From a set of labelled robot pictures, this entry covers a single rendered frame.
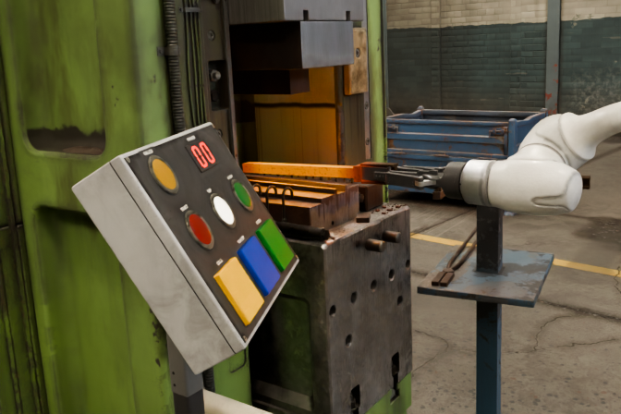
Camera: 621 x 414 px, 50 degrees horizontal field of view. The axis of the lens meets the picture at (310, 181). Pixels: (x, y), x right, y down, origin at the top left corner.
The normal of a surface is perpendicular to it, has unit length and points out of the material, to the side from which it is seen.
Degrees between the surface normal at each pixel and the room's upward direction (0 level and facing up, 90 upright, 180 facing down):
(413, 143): 89
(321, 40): 90
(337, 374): 90
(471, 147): 89
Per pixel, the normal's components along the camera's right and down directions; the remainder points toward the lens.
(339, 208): 0.81, 0.08
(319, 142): -0.58, 0.19
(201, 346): -0.18, 0.21
